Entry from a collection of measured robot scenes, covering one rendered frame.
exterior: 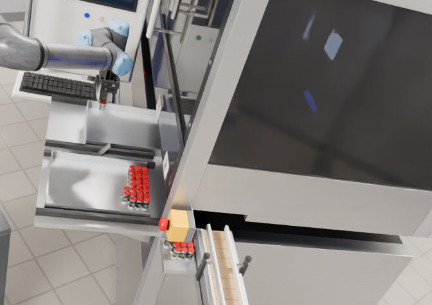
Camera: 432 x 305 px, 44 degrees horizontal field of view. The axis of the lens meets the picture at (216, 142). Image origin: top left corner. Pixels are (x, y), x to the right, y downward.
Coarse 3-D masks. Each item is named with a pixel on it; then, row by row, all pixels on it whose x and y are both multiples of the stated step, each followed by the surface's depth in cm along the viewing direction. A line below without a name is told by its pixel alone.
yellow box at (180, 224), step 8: (168, 216) 167; (176, 216) 164; (184, 216) 165; (192, 216) 166; (168, 224) 164; (176, 224) 162; (184, 224) 163; (192, 224) 164; (168, 232) 164; (176, 232) 163; (184, 232) 164; (192, 232) 164; (168, 240) 165; (176, 240) 165; (184, 240) 166
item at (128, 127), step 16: (96, 112) 218; (112, 112) 221; (128, 112) 224; (144, 112) 225; (96, 128) 210; (112, 128) 213; (128, 128) 216; (144, 128) 219; (96, 144) 200; (112, 144) 201; (128, 144) 208; (144, 144) 211; (160, 144) 214
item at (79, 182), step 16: (64, 160) 191; (80, 160) 192; (96, 160) 194; (112, 160) 195; (128, 160) 196; (48, 176) 178; (64, 176) 185; (80, 176) 187; (96, 176) 189; (112, 176) 192; (48, 192) 177; (64, 192) 179; (80, 192) 181; (96, 192) 183; (112, 192) 185; (64, 208) 171; (80, 208) 172; (96, 208) 173; (112, 208) 180; (128, 208) 182
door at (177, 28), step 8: (168, 0) 224; (184, 0) 194; (192, 0) 182; (168, 8) 222; (184, 8) 192; (192, 8) 181; (168, 16) 219; (184, 16) 190; (168, 24) 217; (176, 24) 202; (184, 24) 188; (168, 32) 215; (176, 32) 200; (184, 32) 187; (168, 40) 213; (176, 40) 199; (176, 48) 197; (176, 56) 195
